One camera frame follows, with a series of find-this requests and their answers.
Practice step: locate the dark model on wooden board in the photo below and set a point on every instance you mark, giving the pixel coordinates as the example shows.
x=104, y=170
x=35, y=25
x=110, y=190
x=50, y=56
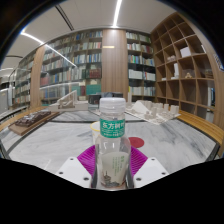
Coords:
x=31, y=120

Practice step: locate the ceiling strip light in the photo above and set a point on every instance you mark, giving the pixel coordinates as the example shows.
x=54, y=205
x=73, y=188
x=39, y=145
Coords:
x=117, y=13

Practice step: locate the white ramp architectural model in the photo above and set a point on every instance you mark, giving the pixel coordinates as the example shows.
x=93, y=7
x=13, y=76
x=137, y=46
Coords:
x=68, y=103

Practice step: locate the white city block model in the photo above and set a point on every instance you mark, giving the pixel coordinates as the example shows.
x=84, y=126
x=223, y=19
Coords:
x=153, y=111

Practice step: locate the flat round red coaster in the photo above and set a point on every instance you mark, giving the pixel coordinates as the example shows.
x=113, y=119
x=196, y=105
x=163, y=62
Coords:
x=137, y=142

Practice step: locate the wooden cubby shelf unit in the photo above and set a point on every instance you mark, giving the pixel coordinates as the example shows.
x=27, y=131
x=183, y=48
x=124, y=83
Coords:
x=186, y=76

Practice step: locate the distant curved bookshelf row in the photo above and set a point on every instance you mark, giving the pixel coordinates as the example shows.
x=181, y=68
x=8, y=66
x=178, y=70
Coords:
x=22, y=83

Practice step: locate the wide bookshelf full of books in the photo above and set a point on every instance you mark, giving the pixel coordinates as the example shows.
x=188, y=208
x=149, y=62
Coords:
x=80, y=70

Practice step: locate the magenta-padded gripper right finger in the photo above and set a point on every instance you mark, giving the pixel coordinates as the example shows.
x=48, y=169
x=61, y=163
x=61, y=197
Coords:
x=151, y=170

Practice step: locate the curved wooden bench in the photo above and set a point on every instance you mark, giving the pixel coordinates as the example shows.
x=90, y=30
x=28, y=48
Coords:
x=16, y=118
x=203, y=125

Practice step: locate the clear green-labelled drink bottle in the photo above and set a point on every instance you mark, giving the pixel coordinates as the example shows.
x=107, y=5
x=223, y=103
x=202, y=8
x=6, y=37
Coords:
x=112, y=156

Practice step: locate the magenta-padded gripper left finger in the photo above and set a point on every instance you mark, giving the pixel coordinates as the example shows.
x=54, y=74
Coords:
x=71, y=170

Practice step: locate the narrow bookshelf full of books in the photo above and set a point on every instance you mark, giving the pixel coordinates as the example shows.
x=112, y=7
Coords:
x=141, y=66

